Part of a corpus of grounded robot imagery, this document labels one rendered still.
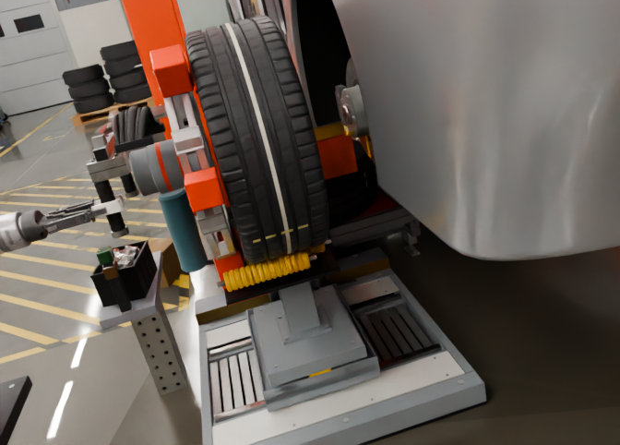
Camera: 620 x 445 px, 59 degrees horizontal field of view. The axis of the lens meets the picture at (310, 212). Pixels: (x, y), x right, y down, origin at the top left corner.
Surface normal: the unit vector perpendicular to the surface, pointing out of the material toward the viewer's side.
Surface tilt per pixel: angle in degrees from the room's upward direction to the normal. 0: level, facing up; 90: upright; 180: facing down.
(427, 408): 90
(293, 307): 90
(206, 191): 90
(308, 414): 0
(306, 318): 90
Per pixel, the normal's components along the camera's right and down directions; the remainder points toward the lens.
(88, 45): 0.21, 0.33
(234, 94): 0.05, -0.25
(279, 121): 0.13, 0.00
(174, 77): 0.29, 0.79
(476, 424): -0.21, -0.91
